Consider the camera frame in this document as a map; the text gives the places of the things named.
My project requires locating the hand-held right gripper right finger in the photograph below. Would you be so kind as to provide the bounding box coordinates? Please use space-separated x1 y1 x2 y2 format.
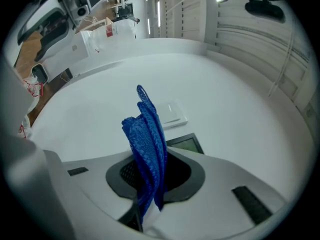
145 207 171 238

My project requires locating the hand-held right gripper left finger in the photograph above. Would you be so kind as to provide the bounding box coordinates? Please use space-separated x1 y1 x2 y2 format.
117 199 144 233

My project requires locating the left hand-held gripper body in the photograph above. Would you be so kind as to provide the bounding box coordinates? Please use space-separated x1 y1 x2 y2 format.
16 0 105 63

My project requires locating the blue mesh cloth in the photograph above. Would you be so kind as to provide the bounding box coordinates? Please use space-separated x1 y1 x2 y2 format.
121 84 168 225

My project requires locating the black screen control panel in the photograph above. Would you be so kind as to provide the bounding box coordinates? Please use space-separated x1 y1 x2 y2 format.
165 132 205 155

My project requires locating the clear plastic bag red label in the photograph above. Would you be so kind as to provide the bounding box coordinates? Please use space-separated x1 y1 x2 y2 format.
88 18 138 55

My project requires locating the white framed dark device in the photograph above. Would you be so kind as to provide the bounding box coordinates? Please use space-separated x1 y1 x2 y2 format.
30 63 50 84

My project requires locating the desk with dark monitor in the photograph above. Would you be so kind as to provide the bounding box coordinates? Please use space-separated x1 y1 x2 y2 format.
111 0 135 19

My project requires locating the white plastic bag red print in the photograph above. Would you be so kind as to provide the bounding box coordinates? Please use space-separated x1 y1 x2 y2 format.
16 113 34 140
23 75 44 105

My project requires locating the black ceiling fixture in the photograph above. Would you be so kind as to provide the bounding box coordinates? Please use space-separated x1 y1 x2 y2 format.
244 0 286 24

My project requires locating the white wall switch plate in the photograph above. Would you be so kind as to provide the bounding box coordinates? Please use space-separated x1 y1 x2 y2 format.
154 99 189 131

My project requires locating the white hanging cable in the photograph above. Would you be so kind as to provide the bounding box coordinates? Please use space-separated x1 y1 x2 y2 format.
267 16 296 98

